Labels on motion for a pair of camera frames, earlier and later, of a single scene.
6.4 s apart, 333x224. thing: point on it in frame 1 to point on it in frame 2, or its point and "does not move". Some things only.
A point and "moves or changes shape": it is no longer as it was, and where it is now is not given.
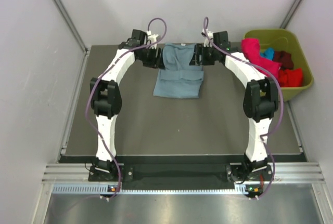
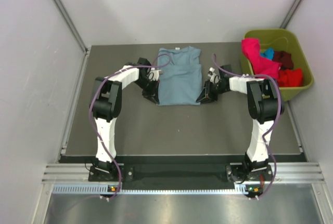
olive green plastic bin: x=280 y=40 does not move
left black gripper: x=155 y=62 to x=151 y=95
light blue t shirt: x=179 y=79 moves or changes shape
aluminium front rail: x=286 y=172 does not move
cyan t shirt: x=268 y=53 does not move
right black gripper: x=199 y=50 to x=206 y=95
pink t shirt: x=251 y=47 does not move
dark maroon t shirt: x=284 y=58 does not move
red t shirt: x=290 y=77 does not move
